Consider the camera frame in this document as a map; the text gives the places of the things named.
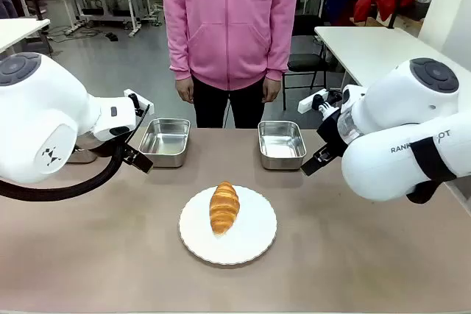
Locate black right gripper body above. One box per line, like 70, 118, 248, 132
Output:
316, 110, 349, 163

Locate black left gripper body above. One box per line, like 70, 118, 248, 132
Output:
116, 136, 144, 166

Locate golden croissant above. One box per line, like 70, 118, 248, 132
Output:
209, 181, 241, 236

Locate steel rectangular container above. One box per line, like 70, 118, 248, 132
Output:
67, 146, 99, 165
257, 120, 308, 171
138, 118, 191, 168

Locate person's left hand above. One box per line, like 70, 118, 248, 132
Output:
261, 77, 283, 104

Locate person's right hand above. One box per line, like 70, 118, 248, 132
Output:
176, 77, 195, 104

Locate black chair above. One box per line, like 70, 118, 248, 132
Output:
282, 14, 331, 111

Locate white scalloped plate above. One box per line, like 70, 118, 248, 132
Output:
178, 185, 278, 266

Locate black trousers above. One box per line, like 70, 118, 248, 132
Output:
191, 76, 266, 129

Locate large white side table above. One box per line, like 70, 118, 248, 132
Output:
314, 26, 448, 89

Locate pink zip hoodie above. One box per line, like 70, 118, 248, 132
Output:
160, 0, 301, 91

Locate small white side table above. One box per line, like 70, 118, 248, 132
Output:
0, 18, 52, 54

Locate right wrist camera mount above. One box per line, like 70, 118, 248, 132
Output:
297, 88, 344, 114

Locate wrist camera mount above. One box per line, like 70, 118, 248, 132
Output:
123, 88, 155, 117
297, 88, 344, 114

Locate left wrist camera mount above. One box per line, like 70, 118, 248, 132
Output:
123, 88, 155, 117

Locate black sleeved arm cable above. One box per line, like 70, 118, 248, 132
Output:
0, 140, 127, 203

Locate black arm strap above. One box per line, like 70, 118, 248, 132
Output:
409, 136, 458, 183

